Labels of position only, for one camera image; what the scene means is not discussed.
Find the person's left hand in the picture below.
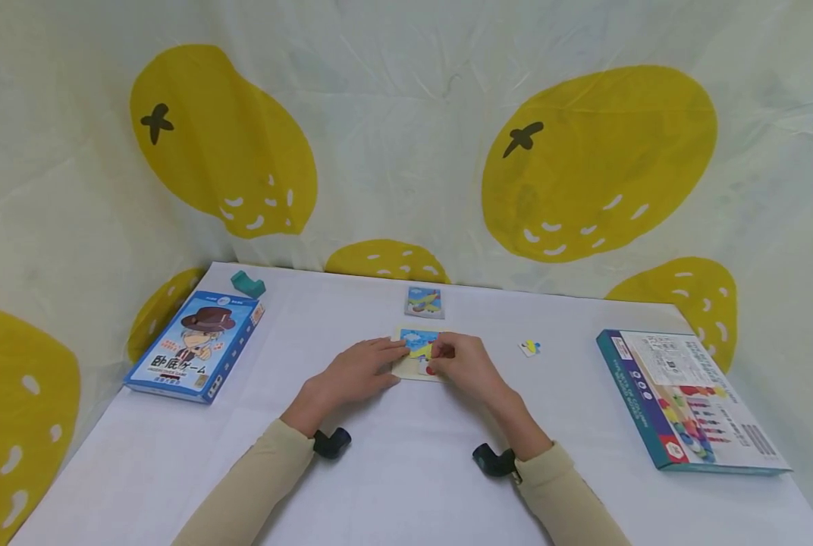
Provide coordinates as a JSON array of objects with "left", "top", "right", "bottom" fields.
[{"left": 281, "top": 337, "right": 413, "bottom": 439}]

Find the person's right hand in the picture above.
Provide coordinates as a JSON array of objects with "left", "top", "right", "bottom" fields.
[{"left": 425, "top": 333, "right": 552, "bottom": 462}]

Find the cream puzzle board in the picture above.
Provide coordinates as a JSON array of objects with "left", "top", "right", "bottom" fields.
[{"left": 391, "top": 326, "right": 452, "bottom": 382}]

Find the person's right forearm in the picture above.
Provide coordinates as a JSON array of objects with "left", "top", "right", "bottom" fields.
[{"left": 514, "top": 441, "right": 632, "bottom": 546}]

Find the airplane picture card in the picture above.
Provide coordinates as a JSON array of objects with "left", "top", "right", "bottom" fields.
[{"left": 404, "top": 287, "right": 446, "bottom": 320}]

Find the black wrist band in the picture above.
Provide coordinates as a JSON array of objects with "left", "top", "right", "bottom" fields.
[
  {"left": 312, "top": 427, "right": 353, "bottom": 460},
  {"left": 472, "top": 445, "right": 523, "bottom": 484}
]

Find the small teal block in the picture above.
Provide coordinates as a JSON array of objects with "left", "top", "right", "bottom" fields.
[{"left": 231, "top": 271, "right": 267, "bottom": 299}]

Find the blue detective game box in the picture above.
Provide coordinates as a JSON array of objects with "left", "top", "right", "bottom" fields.
[{"left": 123, "top": 290, "right": 265, "bottom": 404}]

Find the teal colourful game box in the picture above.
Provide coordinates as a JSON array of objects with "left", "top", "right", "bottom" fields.
[{"left": 596, "top": 328, "right": 793, "bottom": 476}]

